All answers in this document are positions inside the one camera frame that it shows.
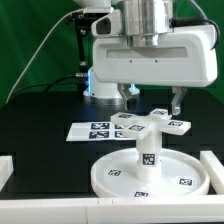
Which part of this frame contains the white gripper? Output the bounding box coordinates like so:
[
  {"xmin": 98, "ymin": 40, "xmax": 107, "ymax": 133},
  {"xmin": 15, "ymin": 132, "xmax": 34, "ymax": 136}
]
[{"xmin": 93, "ymin": 25, "xmax": 217, "ymax": 116}]

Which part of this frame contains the white cross-shaped table base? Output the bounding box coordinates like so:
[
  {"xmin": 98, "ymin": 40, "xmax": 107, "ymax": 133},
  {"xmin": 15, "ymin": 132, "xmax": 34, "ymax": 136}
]
[{"xmin": 111, "ymin": 109, "xmax": 191, "ymax": 140}]

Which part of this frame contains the white round table top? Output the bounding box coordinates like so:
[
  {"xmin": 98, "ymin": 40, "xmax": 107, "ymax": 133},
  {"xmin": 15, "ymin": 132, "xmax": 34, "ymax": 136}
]
[{"xmin": 91, "ymin": 148, "xmax": 210, "ymax": 197}]

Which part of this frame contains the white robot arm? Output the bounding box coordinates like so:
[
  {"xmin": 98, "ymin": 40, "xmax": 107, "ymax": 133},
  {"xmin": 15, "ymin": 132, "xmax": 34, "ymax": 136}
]
[{"xmin": 73, "ymin": 0, "xmax": 220, "ymax": 115}]

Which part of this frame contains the white marker sheet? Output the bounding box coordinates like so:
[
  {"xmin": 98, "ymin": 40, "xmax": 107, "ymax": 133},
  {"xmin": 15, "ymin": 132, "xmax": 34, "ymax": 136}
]
[{"xmin": 66, "ymin": 121, "xmax": 127, "ymax": 142}]

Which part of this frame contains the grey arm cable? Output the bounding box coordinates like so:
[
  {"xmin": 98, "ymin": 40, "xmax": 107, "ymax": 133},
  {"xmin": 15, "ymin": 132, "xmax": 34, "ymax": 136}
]
[{"xmin": 171, "ymin": 0, "xmax": 222, "ymax": 51}]

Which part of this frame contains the black cable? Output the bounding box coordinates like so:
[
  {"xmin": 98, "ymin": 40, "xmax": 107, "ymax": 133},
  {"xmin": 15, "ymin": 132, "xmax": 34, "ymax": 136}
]
[{"xmin": 6, "ymin": 74, "xmax": 90, "ymax": 104}]

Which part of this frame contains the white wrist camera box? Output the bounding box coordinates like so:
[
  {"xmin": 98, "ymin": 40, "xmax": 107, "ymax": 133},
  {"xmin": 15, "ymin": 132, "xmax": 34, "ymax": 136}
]
[{"xmin": 91, "ymin": 9, "xmax": 123, "ymax": 37}]

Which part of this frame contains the black camera stand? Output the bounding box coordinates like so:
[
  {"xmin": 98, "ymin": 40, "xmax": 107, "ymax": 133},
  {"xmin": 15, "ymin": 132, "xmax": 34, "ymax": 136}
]
[{"xmin": 65, "ymin": 9, "xmax": 108, "ymax": 79}]

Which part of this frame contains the white U-shaped border frame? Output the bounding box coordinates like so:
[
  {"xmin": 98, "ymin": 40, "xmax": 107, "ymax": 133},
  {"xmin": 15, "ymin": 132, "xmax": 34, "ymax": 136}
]
[{"xmin": 0, "ymin": 151, "xmax": 224, "ymax": 224}]

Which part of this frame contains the white cable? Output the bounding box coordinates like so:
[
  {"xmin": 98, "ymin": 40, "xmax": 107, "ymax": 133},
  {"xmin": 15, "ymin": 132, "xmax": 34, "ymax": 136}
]
[{"xmin": 5, "ymin": 9, "xmax": 84, "ymax": 104}]

